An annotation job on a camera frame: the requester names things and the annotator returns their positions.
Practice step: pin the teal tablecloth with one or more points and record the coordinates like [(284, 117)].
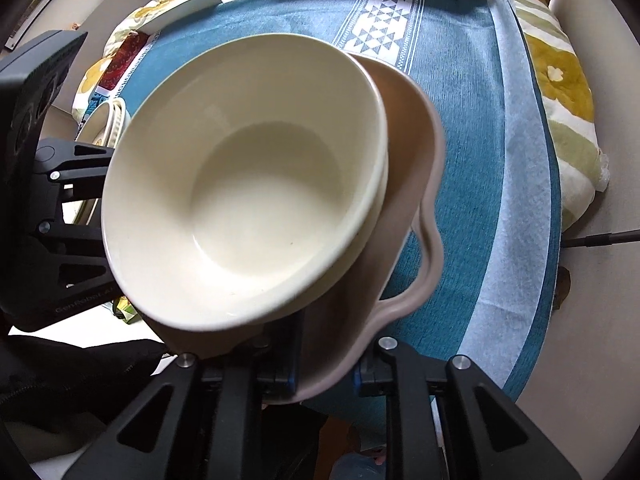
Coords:
[(475, 160)]

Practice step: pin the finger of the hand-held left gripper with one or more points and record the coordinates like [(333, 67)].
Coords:
[(75, 152), (70, 247)]

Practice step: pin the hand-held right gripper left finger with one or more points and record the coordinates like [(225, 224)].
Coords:
[(285, 381)]

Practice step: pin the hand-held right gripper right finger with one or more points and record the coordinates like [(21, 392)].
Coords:
[(357, 382)]

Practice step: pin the floral blanket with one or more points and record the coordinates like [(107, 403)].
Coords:
[(565, 110)]

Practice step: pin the brown scrap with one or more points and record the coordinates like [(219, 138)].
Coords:
[(563, 282)]

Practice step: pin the plain cream bowl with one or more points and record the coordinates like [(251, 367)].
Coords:
[(240, 185)]

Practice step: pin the person's dark clothing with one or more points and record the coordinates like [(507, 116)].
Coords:
[(75, 375)]

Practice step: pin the yellow green snack packet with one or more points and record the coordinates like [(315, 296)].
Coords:
[(125, 310)]

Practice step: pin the grey sofa cushion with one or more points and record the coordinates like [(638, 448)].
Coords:
[(100, 0)]

